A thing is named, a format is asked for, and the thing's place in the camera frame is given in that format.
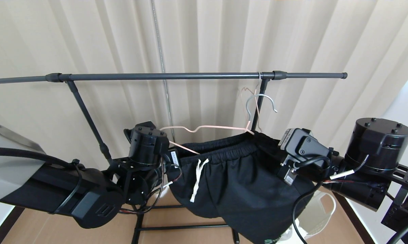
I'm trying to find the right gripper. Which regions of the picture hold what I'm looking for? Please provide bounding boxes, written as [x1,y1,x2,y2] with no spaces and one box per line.
[278,158,343,185]

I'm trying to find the black garment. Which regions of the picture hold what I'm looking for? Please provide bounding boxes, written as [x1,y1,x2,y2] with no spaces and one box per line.
[167,131,321,244]

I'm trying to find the pink clothes hanger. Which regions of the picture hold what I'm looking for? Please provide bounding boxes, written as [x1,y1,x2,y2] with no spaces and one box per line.
[238,73,263,132]
[160,94,278,155]

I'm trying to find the white laundry basket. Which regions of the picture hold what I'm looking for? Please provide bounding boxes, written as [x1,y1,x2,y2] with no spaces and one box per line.
[282,191,336,243]

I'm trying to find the black clothes rack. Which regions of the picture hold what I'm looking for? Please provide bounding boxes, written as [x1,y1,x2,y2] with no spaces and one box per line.
[0,70,347,244]

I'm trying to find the beige curtain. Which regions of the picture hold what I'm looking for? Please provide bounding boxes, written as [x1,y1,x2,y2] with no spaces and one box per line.
[0,0,408,170]

